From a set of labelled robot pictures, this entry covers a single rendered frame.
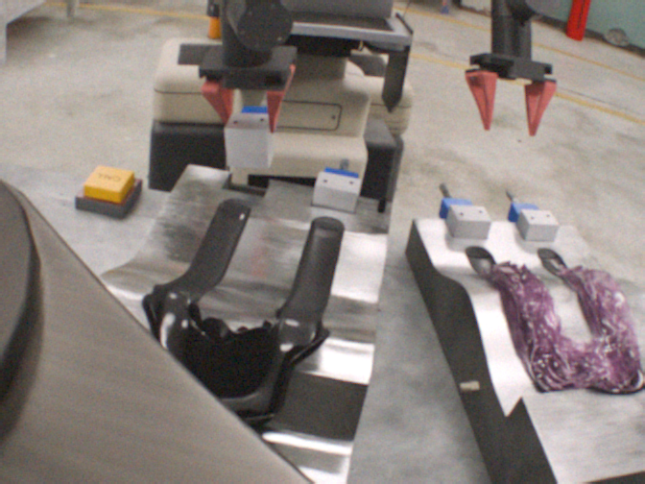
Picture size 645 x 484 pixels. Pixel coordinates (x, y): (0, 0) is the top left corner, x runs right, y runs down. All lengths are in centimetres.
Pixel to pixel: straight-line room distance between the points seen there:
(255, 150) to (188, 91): 64
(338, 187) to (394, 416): 28
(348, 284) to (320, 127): 51
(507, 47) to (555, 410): 48
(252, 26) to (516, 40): 38
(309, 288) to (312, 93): 51
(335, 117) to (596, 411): 75
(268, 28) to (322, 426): 37
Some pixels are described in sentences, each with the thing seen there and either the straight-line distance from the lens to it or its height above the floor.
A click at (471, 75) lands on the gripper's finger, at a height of 105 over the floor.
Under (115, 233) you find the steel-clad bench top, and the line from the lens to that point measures 99.
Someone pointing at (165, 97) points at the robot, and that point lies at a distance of 151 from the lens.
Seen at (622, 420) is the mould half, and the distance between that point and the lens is 71.
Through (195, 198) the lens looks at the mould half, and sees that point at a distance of 90.
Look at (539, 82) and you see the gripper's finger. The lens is 98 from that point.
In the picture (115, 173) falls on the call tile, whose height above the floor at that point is 84.
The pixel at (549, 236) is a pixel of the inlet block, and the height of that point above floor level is 86.
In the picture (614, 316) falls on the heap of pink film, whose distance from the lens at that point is 85.
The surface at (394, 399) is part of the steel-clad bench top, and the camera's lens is 80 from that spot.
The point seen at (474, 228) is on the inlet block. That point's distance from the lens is 97.
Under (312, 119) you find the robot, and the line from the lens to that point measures 126.
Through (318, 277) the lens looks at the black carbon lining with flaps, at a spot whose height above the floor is 88.
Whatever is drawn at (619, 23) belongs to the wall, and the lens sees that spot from 635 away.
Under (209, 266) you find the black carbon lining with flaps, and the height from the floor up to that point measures 88.
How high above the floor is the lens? 135
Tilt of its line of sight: 33 degrees down
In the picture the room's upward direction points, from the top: 9 degrees clockwise
